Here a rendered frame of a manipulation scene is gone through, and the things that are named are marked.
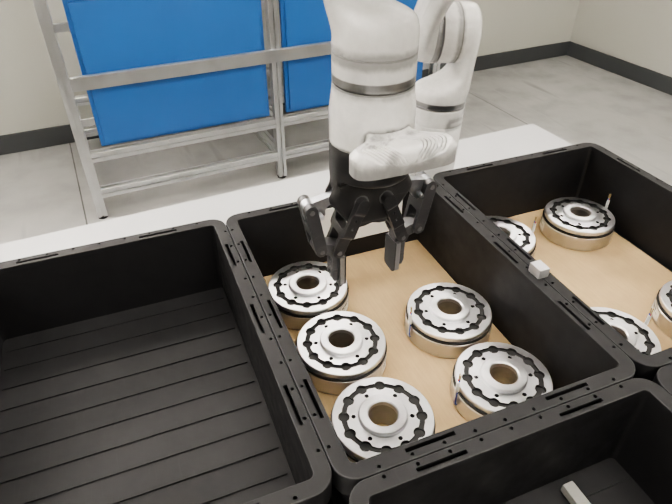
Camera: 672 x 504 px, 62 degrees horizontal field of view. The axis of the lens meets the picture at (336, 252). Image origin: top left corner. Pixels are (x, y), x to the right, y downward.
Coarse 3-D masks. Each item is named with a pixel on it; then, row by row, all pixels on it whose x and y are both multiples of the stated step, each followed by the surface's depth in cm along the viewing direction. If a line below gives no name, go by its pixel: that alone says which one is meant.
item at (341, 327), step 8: (328, 328) 64; (336, 328) 64; (344, 328) 64; (352, 328) 64; (320, 336) 63; (328, 336) 63; (352, 336) 64; (360, 336) 63; (320, 344) 62; (328, 344) 62; (352, 344) 62; (360, 344) 62; (328, 352) 61; (336, 352) 61; (344, 352) 61; (352, 352) 61
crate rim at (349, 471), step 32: (480, 224) 70; (512, 256) 64; (256, 288) 60; (544, 288) 60; (576, 320) 56; (288, 352) 52; (608, 352) 52; (576, 384) 49; (608, 384) 49; (512, 416) 47; (352, 480) 42
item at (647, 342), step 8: (600, 312) 67; (608, 312) 67; (616, 312) 67; (616, 320) 66; (624, 320) 66; (632, 320) 66; (632, 328) 65; (640, 328) 65; (648, 328) 65; (640, 336) 64; (648, 336) 64; (656, 336) 64; (640, 344) 62; (648, 344) 63; (656, 344) 62; (648, 352) 62; (656, 352) 62
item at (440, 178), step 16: (576, 144) 88; (592, 144) 88; (512, 160) 84; (528, 160) 84; (624, 160) 84; (448, 176) 80; (640, 176) 80; (448, 192) 76; (512, 240) 67; (528, 256) 65; (560, 288) 60; (576, 304) 58; (592, 320) 56; (608, 336) 54; (624, 352) 52; (640, 352) 52; (640, 368) 52; (656, 368) 51
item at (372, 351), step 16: (320, 320) 66; (336, 320) 66; (352, 320) 66; (368, 320) 66; (304, 336) 64; (368, 336) 64; (384, 336) 64; (304, 352) 62; (320, 352) 62; (368, 352) 62; (384, 352) 62; (320, 368) 60; (336, 368) 60; (352, 368) 60; (368, 368) 60
